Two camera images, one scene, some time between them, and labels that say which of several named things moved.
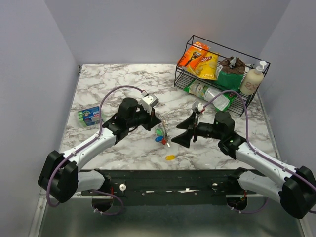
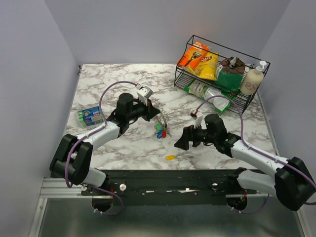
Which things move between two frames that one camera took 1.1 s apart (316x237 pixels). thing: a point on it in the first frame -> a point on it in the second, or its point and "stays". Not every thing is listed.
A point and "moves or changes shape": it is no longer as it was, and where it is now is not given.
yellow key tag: x=170 y=157 stays
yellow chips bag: x=207 y=67 stays
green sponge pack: x=90 y=116 stays
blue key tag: x=159 y=138 moves or changes shape
